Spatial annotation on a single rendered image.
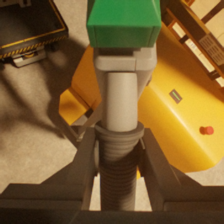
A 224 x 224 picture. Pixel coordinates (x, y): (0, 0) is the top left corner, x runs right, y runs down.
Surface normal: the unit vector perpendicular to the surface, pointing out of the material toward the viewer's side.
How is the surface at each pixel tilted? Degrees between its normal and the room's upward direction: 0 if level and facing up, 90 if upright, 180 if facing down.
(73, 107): 22
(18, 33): 0
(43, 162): 0
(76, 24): 0
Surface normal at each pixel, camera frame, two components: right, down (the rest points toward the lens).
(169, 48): 0.27, -0.21
